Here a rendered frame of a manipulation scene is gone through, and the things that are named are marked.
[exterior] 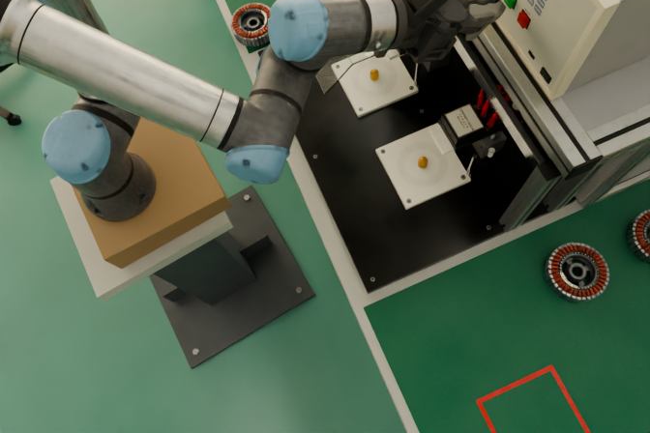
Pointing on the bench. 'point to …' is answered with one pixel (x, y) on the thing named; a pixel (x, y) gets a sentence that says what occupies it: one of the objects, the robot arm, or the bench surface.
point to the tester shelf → (570, 102)
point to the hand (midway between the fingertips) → (500, 2)
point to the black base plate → (342, 202)
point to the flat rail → (498, 101)
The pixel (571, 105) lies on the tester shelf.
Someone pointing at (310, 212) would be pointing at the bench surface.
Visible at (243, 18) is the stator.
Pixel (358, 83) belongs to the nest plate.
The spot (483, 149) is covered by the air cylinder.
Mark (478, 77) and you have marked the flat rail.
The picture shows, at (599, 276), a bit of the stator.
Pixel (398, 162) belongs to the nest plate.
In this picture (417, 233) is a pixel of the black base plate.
